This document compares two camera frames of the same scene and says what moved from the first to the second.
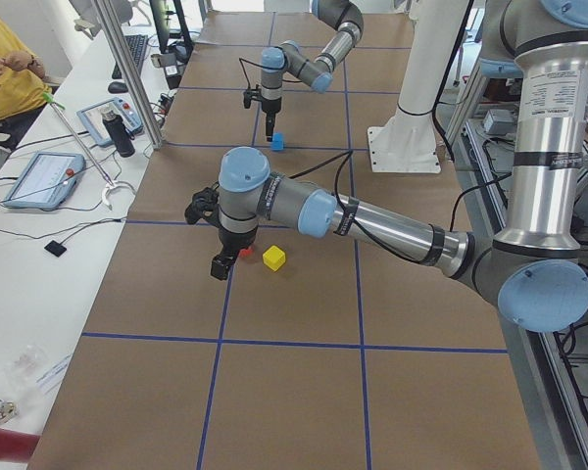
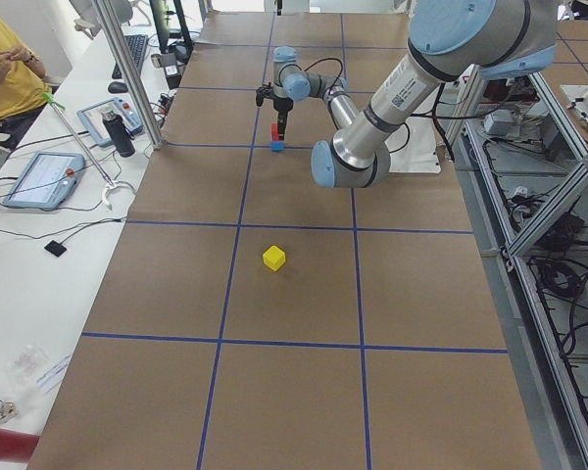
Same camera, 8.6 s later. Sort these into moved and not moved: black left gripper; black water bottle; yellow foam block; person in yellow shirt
Moved: black left gripper
Not moved: person in yellow shirt; yellow foam block; black water bottle
